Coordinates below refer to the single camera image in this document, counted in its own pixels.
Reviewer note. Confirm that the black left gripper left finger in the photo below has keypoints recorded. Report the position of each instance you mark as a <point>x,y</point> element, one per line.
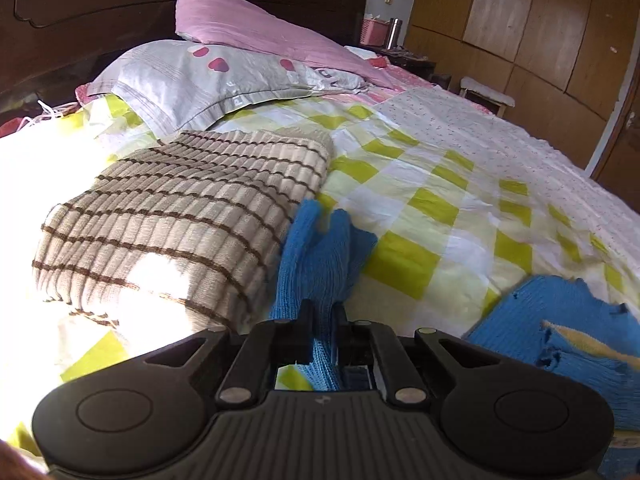
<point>269,346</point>

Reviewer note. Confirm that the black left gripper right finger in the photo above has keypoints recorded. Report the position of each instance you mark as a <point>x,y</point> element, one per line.
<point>370,357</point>

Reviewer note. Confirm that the blue striped knit sweater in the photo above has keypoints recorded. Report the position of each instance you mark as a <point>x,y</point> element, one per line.
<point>545,387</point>

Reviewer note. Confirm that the green checked bed sheet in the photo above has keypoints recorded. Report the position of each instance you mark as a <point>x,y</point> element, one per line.
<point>452,236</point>

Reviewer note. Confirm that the beige brown checked knit garment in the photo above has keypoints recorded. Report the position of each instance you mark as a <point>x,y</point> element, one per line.
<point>193,227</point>

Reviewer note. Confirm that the white floral quilt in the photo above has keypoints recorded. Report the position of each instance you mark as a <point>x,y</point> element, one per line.
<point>439,117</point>

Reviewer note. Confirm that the pink patterned blanket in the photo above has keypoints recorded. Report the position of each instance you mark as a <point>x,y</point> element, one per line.
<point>400,85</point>

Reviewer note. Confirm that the small stool with cushion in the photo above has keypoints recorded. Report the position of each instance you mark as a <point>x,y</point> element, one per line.
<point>494,101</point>

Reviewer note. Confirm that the dark nightstand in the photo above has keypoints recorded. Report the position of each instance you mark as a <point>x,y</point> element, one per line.
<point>416,64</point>

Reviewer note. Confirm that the grey heart-print pillow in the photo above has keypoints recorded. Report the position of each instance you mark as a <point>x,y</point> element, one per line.
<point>175,85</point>

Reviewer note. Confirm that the pink storage box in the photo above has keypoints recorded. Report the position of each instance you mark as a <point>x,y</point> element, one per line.
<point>374,32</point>

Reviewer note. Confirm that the brown wooden door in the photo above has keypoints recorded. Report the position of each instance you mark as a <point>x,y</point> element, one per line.
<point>619,170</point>

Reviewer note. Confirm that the steel thermos bottle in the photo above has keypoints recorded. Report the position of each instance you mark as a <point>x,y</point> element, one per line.
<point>393,33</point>

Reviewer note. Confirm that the wooden wardrobe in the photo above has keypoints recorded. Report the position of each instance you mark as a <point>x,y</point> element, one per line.
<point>562,61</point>

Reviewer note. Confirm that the pink pillow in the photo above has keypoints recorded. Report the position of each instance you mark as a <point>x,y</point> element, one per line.
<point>241,24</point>

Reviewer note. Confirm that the dark wooden headboard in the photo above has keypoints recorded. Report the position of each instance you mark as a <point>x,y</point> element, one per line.
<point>50,47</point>

